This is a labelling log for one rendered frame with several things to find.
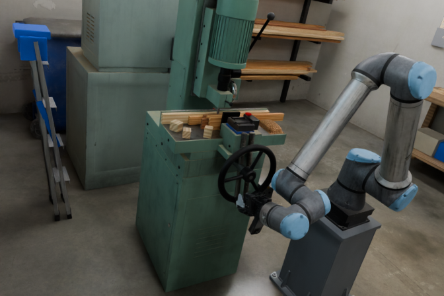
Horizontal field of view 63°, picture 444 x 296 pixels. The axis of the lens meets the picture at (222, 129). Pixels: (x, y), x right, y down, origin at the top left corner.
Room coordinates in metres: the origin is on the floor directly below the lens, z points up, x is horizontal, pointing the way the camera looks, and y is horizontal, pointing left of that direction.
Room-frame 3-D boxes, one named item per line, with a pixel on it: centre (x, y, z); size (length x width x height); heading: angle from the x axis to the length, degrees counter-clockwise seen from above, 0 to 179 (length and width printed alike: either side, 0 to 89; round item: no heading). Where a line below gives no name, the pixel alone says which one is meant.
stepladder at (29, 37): (1.86, 1.01, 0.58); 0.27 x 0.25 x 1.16; 125
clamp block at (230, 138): (1.50, -0.09, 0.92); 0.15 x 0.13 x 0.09; 122
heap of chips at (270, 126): (1.73, -0.24, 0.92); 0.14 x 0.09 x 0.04; 32
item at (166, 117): (1.68, 0.03, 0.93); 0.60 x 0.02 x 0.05; 122
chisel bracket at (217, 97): (1.67, 0.04, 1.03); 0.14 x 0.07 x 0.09; 32
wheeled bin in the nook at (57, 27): (3.04, 1.49, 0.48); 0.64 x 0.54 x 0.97; 129
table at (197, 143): (1.58, -0.04, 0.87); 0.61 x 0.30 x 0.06; 122
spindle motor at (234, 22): (1.66, 0.03, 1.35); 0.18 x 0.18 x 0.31
